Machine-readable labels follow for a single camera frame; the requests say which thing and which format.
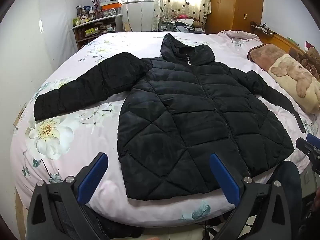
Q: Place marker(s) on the clear box with orange lid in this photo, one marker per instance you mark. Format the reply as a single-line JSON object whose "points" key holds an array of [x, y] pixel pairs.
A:
{"points": [[111, 7]]}

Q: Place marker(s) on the wooden headboard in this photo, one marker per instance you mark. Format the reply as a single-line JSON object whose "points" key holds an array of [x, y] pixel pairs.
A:
{"points": [[277, 38]]}

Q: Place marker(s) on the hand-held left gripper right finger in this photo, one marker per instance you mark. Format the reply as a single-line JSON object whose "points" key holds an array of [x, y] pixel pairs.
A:
{"points": [[225, 180]]}

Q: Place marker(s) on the black quilted hooded jacket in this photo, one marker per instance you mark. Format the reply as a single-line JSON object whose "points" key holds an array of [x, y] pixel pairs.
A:
{"points": [[187, 105]]}

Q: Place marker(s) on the brown bear print blanket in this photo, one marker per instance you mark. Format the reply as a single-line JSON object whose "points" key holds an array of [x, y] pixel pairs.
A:
{"points": [[287, 72]]}

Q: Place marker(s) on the brown plush bear toy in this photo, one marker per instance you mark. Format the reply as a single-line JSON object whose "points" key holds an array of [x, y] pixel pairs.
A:
{"points": [[312, 60]]}

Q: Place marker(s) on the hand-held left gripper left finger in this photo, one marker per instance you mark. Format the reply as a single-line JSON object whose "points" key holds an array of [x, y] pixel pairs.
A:
{"points": [[92, 178]]}

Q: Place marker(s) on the group of bottles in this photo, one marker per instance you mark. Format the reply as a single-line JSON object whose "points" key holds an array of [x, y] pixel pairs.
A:
{"points": [[85, 15]]}

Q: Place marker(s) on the dark cloth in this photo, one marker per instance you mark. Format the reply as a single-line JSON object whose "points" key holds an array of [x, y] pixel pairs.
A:
{"points": [[117, 227]]}

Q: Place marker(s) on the black electronic box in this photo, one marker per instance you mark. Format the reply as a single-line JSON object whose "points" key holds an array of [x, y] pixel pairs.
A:
{"points": [[166, 26]]}

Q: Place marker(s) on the cardboard box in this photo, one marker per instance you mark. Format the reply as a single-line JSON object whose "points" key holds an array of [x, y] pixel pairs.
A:
{"points": [[128, 27]]}

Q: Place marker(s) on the heart print curtain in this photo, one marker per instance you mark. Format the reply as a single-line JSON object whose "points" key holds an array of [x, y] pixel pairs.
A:
{"points": [[180, 0]]}

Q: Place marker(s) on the bed with floral pink sheet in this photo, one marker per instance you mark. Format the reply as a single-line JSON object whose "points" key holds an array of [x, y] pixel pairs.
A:
{"points": [[107, 110]]}

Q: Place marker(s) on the green packet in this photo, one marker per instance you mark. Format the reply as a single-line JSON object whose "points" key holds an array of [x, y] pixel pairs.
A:
{"points": [[292, 41]]}

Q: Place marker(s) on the pile of clothes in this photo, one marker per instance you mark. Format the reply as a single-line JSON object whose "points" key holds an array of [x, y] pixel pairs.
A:
{"points": [[185, 22]]}

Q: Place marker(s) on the wooden shelf unit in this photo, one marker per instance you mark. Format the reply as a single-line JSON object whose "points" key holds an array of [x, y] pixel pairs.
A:
{"points": [[100, 31]]}

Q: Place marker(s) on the wooden wardrobe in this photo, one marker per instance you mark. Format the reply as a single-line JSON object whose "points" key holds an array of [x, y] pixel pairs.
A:
{"points": [[232, 5]]}

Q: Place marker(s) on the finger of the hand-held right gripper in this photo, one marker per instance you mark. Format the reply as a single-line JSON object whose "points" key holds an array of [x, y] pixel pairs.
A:
{"points": [[306, 147]]}

